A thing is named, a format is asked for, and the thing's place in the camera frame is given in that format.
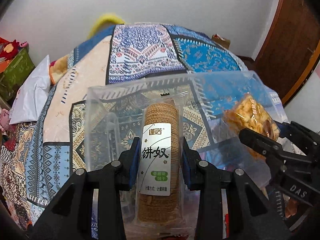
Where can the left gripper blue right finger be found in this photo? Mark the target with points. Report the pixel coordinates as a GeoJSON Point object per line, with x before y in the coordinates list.
{"type": "Point", "coordinates": [190, 159]}

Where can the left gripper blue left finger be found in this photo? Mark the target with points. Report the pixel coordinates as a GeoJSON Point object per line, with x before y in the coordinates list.
{"type": "Point", "coordinates": [129, 163]}

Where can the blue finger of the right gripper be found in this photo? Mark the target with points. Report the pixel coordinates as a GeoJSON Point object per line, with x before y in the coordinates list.
{"type": "Point", "coordinates": [262, 145]}
{"type": "Point", "coordinates": [292, 131]}

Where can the clear bag fried crackers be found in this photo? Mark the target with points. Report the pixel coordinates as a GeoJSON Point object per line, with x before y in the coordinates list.
{"type": "Point", "coordinates": [248, 113]}

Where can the round biscuit stack pack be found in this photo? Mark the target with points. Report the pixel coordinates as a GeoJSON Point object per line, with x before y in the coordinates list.
{"type": "Point", "coordinates": [159, 196]}

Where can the person right hand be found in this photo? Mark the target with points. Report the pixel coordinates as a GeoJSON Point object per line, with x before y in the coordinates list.
{"type": "Point", "coordinates": [291, 208]}

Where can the clear plastic storage bin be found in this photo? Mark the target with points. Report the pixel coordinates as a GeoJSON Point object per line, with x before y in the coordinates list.
{"type": "Point", "coordinates": [114, 116]}

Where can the brown wooden door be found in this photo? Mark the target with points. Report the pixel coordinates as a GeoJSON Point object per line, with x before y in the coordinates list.
{"type": "Point", "coordinates": [290, 52]}

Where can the patchwork patterned bedspread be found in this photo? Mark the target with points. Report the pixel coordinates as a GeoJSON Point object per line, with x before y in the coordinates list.
{"type": "Point", "coordinates": [82, 110]}

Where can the brown cardboard box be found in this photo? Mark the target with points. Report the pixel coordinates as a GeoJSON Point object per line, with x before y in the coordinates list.
{"type": "Point", "coordinates": [224, 42]}

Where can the white pillow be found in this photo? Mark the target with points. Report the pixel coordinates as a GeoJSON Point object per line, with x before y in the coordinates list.
{"type": "Point", "coordinates": [32, 95]}

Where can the green storage box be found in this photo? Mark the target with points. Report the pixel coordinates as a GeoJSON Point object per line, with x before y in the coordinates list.
{"type": "Point", "coordinates": [15, 74]}

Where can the yellow curved bed rail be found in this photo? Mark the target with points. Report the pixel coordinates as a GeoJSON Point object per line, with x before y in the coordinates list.
{"type": "Point", "coordinates": [103, 21]}

